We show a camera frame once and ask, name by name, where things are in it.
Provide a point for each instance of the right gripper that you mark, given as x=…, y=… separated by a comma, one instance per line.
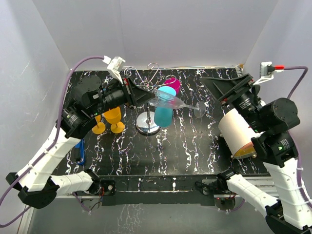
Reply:
x=223, y=89

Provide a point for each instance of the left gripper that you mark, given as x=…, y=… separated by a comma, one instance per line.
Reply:
x=136, y=95

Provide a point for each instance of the clear wine glass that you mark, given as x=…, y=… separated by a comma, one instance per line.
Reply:
x=166, y=100

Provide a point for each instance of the blue wine glass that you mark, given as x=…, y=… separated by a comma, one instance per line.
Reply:
x=163, y=116

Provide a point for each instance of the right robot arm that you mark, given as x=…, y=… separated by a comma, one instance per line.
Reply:
x=291, y=211

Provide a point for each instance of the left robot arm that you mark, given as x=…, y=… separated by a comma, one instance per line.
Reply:
x=36, y=185

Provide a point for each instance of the chrome wine glass rack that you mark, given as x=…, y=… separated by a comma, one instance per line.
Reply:
x=145, y=124

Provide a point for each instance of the orange wine glass right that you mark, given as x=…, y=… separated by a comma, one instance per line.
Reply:
x=113, y=117

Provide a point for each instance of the orange wine glass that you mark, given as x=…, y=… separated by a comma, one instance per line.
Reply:
x=100, y=127
x=113, y=117

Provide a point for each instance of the magenta wine glass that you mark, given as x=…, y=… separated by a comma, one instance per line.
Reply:
x=174, y=83

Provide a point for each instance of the orange wine glass left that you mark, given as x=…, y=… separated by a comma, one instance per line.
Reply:
x=100, y=127

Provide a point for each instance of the blue carabiner clip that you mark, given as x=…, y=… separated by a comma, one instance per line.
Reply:
x=79, y=153

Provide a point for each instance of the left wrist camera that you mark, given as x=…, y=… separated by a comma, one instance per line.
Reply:
x=114, y=66

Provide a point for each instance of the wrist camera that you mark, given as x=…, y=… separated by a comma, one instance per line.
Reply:
x=267, y=72
x=114, y=66

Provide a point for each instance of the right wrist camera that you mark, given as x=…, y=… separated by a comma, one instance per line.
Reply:
x=267, y=72

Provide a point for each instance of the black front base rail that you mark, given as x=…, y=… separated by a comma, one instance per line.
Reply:
x=162, y=189

